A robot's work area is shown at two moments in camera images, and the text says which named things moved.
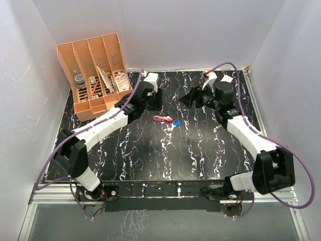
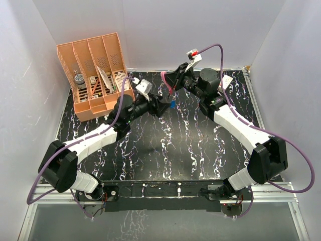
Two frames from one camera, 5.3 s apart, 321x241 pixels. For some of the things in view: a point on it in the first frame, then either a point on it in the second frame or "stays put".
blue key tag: [177, 123] -> [173, 104]
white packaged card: [106, 79] stays put
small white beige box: [93, 80] stays put
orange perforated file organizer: [97, 73] stays put
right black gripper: [194, 95] -> [173, 78]
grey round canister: [79, 81] stays put
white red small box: [227, 78] stays put
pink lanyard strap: [167, 118] -> [163, 76]
